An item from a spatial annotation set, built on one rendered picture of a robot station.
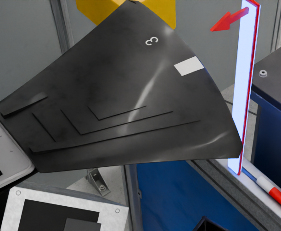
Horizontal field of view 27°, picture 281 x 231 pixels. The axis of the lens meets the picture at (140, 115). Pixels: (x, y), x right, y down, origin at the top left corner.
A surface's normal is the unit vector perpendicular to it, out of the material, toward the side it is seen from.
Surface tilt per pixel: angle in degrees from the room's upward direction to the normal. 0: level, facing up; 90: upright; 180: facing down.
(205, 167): 90
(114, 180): 0
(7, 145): 7
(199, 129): 25
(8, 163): 7
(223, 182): 90
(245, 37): 90
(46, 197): 50
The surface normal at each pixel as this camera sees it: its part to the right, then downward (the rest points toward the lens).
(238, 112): -0.79, 0.48
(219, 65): 0.60, 0.57
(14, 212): 0.42, 0.00
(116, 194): -0.06, -0.67
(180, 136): 0.31, -0.51
